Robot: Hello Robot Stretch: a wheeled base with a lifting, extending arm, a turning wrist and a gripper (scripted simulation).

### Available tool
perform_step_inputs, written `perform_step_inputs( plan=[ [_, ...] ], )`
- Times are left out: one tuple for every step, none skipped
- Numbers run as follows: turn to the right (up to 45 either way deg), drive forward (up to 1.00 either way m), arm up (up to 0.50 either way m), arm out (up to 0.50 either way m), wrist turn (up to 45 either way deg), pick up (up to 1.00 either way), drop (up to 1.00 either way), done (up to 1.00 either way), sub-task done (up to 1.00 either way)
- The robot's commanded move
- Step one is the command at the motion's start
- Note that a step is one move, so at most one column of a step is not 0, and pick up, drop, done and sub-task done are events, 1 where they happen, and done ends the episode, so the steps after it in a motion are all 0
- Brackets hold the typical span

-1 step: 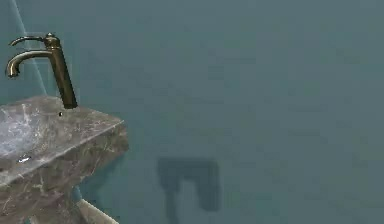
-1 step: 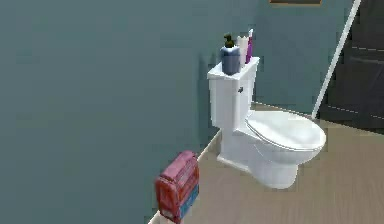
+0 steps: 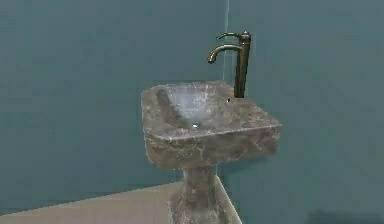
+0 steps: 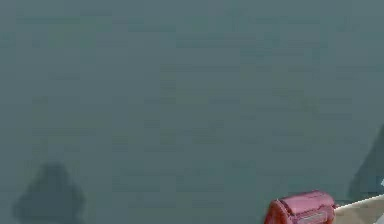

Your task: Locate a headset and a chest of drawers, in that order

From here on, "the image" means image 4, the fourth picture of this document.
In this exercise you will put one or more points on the beige table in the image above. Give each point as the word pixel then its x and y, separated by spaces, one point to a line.
pixel 360 213

